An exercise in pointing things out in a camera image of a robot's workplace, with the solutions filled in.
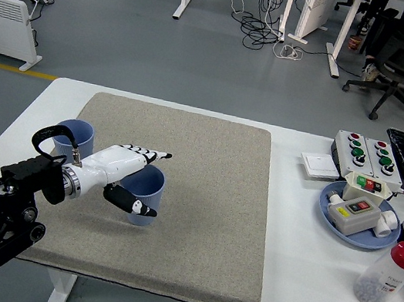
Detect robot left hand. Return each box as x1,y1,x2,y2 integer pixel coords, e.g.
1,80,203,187
68,135,174,220

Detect blue ribbed plastic cup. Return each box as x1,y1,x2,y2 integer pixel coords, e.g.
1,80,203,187
110,159,169,230
48,115,97,164

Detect red cup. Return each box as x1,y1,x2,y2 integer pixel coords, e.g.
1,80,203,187
347,34,365,53

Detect grey-brown mat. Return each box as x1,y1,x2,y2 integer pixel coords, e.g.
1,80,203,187
14,82,292,302

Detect white table leg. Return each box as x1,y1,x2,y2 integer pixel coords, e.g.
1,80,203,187
43,268,80,302

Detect grey four-button control box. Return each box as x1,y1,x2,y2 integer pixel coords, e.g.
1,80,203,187
329,129,381,178
356,137,404,194

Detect blue plate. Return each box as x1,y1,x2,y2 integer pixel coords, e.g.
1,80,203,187
312,179,404,255

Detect seated person's shoe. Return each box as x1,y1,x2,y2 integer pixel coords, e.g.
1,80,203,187
360,62,383,85

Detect white pipe fitting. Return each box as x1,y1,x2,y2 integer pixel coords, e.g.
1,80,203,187
373,207,401,242

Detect clear bottle red cap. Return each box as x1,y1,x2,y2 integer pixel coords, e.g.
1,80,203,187
350,228,404,302

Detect white panel heater with handle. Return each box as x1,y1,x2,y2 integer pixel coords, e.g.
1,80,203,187
0,0,53,76

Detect black coiled cables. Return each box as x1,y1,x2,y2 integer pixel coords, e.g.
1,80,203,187
225,0,293,55

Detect white wall switch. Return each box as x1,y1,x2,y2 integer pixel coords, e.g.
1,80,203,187
296,149,344,184

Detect beige switch box green red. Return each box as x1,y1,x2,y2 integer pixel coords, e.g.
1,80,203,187
340,169,397,212

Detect grey switch box red black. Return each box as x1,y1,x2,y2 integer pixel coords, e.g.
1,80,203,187
322,192,384,242

